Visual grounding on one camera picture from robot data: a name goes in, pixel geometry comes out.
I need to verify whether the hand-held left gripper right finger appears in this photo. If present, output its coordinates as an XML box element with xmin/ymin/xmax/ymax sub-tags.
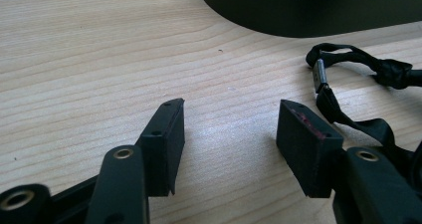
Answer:
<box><xmin>276</xmin><ymin>99</ymin><xmax>344</xmax><ymax>199</ymax></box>

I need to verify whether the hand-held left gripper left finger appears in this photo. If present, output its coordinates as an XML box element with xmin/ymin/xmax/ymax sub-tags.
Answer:
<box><xmin>135</xmin><ymin>98</ymin><xmax>186</xmax><ymax>197</ymax></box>

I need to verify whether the dark round tray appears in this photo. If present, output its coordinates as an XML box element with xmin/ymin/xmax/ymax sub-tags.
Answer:
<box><xmin>195</xmin><ymin>0</ymin><xmax>422</xmax><ymax>39</ymax></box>

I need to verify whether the black strap with metal buckle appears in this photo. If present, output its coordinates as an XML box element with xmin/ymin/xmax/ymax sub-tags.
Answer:
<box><xmin>305</xmin><ymin>42</ymin><xmax>422</xmax><ymax>185</ymax></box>

